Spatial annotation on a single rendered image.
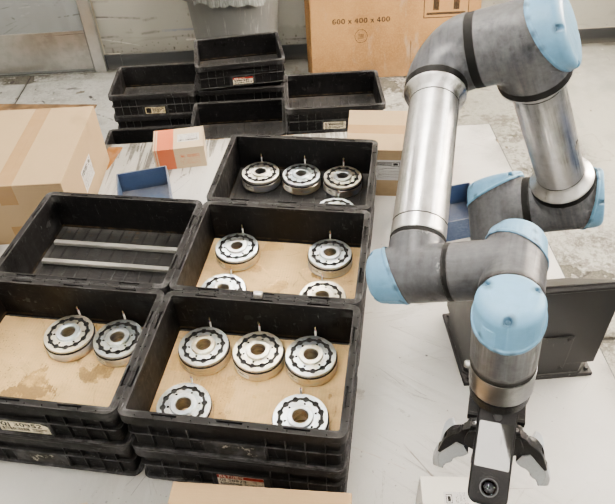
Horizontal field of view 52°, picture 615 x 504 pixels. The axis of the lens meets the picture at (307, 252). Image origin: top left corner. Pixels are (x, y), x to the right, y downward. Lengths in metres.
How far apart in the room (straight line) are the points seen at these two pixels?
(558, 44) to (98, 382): 1.01
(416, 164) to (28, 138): 1.35
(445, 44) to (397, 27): 3.03
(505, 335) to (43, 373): 0.98
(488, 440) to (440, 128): 0.42
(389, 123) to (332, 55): 2.12
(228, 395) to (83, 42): 3.42
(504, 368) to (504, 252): 0.14
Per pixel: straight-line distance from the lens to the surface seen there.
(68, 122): 2.03
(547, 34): 0.98
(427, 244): 0.81
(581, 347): 1.45
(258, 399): 1.24
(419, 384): 1.43
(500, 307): 0.68
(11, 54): 4.59
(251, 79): 2.94
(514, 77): 1.02
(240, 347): 1.29
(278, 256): 1.50
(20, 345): 1.47
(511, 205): 1.32
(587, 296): 1.32
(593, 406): 1.48
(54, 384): 1.37
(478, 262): 0.77
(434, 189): 0.86
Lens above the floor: 1.85
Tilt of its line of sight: 42 degrees down
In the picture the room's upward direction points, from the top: 3 degrees counter-clockwise
